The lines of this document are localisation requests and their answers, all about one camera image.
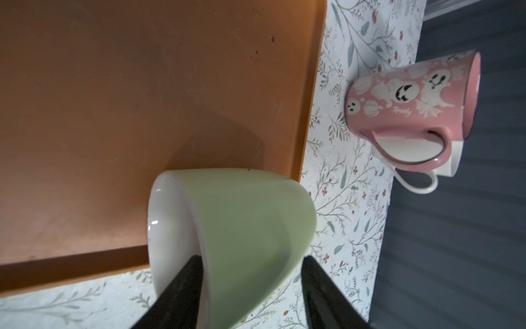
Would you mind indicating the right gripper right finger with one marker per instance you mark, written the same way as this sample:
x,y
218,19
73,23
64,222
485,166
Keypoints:
x,y
325,305

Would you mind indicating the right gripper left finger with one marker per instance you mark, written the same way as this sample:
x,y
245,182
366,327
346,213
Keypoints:
x,y
178,305

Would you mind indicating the light green mug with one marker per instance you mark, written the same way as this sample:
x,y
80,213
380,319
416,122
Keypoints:
x,y
251,228

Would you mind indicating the white cream mug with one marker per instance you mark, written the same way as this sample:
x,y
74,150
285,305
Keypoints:
x,y
431,157

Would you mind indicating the pink patterned mug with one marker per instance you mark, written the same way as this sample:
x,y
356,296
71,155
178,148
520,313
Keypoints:
x,y
433,98

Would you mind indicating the orange plastic tray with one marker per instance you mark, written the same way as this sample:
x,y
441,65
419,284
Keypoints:
x,y
100,97

